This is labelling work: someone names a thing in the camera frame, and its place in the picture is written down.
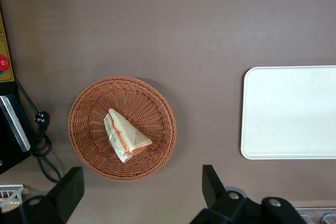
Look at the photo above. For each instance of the brown woven round basket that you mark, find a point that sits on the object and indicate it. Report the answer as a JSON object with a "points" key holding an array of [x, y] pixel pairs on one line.
{"points": [[89, 129]]}

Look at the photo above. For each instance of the clear acrylic bottle rack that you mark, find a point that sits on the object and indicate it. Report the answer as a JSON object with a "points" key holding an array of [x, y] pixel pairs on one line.
{"points": [[313, 212]]}

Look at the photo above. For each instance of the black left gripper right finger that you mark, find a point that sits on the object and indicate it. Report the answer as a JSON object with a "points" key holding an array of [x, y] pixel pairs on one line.
{"points": [[212, 187]]}

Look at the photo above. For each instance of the beige plastic serving tray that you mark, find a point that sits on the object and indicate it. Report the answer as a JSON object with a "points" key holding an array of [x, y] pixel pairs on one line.
{"points": [[288, 113]]}

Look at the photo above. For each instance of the bagged rice cracker snack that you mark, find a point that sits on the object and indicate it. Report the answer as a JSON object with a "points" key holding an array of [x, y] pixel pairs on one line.
{"points": [[9, 205]]}

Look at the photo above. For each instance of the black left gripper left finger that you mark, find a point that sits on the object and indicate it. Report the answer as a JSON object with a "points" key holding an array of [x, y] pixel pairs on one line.
{"points": [[71, 190]]}

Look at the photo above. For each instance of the triangle sandwich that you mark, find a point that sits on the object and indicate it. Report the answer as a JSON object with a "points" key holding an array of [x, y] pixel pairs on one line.
{"points": [[128, 132]]}

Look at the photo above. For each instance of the black appliance with yellow panel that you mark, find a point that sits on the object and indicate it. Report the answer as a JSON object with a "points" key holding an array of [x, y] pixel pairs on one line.
{"points": [[10, 140]]}

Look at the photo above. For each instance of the red emergency stop button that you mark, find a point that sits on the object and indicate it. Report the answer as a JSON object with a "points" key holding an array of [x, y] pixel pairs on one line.
{"points": [[3, 63]]}

